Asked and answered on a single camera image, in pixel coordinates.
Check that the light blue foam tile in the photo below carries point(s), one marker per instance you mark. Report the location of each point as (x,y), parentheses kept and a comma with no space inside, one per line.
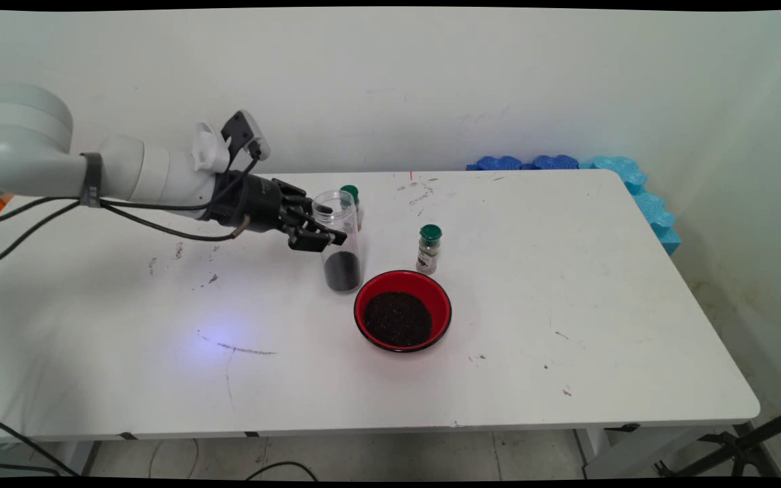
(655,217)

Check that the black tripod stand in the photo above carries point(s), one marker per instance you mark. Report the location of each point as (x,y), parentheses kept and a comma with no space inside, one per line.
(743,447)

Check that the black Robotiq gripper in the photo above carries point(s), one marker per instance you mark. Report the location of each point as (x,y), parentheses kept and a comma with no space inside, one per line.
(248,203)

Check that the red bowl with black grains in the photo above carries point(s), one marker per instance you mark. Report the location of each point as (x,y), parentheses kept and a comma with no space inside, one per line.
(397,318)

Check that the green cap spice bottle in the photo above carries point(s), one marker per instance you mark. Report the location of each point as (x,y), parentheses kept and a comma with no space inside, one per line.
(352,191)
(428,254)

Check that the dark blue foam tile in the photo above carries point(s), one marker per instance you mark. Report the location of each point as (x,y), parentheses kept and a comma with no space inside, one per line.
(499,163)
(556,163)

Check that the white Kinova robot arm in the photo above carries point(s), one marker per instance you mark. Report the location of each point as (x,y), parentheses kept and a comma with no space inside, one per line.
(24,149)

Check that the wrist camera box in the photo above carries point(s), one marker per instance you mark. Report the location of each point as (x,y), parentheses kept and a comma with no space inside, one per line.
(241,132)

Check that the white table leg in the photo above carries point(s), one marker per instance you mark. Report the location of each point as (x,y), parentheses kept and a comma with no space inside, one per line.
(82,455)
(624,454)

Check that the clear jar with black grains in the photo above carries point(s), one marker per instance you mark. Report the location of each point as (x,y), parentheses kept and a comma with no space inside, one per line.
(343,271)

